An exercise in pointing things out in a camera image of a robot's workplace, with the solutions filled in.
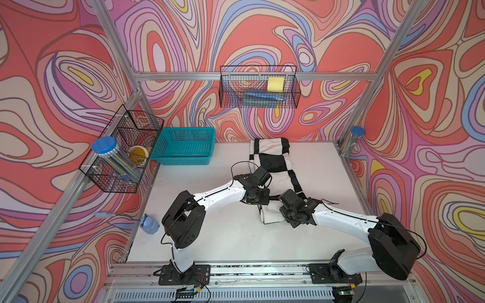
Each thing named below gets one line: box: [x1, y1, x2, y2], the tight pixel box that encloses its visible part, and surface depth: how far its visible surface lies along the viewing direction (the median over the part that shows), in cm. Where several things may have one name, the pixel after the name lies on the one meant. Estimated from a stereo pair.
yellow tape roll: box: [127, 145, 149, 169], surface depth 78 cm
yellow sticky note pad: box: [267, 77, 285, 93], surface depth 90 cm
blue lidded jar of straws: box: [90, 136, 143, 184], surface depth 63 cm
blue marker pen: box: [244, 92, 287, 101], surface depth 90 cm
